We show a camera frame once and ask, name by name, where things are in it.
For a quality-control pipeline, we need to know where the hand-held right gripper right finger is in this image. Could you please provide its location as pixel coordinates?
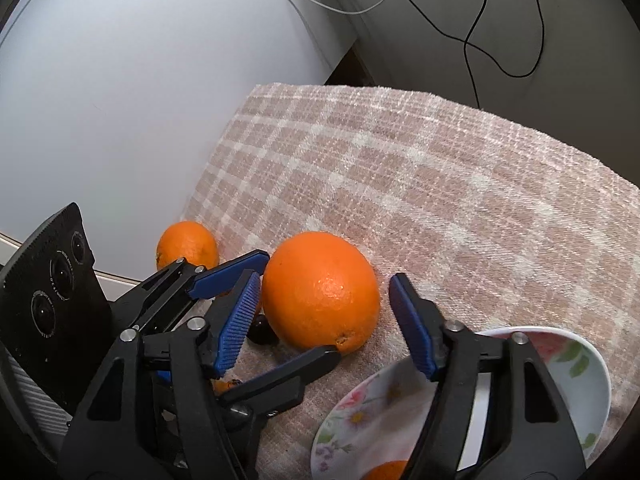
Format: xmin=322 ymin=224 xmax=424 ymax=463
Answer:
xmin=389 ymin=273 xmax=587 ymax=480

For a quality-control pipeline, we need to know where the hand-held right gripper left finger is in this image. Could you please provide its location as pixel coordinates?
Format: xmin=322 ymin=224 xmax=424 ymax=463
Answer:
xmin=59 ymin=270 xmax=263 ymax=480

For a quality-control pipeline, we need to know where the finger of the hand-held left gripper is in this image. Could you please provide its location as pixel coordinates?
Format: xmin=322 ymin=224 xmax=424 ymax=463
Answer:
xmin=215 ymin=344 xmax=342 ymax=466
xmin=112 ymin=249 xmax=271 ymax=333

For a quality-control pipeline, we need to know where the dark plum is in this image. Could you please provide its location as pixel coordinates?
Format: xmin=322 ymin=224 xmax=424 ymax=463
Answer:
xmin=248 ymin=312 xmax=278 ymax=347

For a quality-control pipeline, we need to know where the bumpy large orange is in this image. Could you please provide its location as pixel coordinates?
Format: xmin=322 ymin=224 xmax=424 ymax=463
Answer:
xmin=156 ymin=221 xmax=221 ymax=273

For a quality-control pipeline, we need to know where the smooth round orange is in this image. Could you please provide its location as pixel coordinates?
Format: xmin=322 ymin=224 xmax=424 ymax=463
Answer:
xmin=261 ymin=231 xmax=382 ymax=356

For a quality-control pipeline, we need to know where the floral white plate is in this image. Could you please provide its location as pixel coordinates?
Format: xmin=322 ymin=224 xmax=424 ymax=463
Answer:
xmin=310 ymin=326 xmax=612 ymax=480

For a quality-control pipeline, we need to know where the medium tangerine with stem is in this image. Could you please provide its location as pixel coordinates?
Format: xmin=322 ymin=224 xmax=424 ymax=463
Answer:
xmin=364 ymin=460 xmax=410 ymax=480

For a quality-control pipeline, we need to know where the looped black cable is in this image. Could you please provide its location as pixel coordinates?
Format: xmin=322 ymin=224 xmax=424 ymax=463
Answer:
xmin=402 ymin=0 xmax=546 ymax=79

